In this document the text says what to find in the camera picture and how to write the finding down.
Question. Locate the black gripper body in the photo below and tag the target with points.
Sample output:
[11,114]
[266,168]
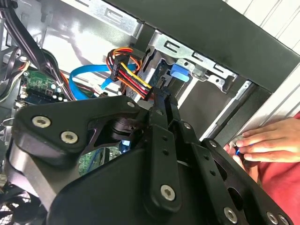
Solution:
[112,192]

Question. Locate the person's hand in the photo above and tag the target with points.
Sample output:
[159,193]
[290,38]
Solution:
[276,140]
[229,149]

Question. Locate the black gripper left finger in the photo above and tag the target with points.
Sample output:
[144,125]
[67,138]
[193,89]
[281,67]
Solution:
[58,117]

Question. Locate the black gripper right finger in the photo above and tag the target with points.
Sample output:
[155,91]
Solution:
[211,164]

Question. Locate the hard disk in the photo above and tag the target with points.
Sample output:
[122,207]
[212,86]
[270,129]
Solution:
[180,73]

